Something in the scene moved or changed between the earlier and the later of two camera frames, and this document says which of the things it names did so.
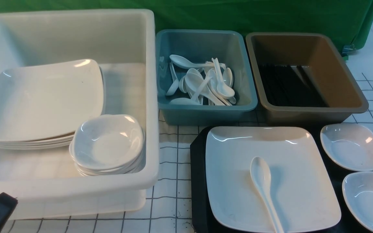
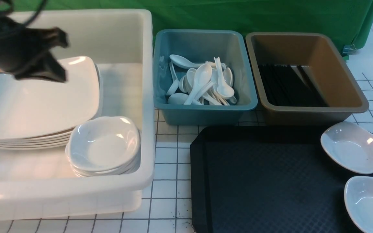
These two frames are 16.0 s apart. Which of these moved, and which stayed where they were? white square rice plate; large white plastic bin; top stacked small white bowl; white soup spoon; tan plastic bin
Moved: white square rice plate; white soup spoon
Stayed: tan plastic bin; top stacked small white bowl; large white plastic bin
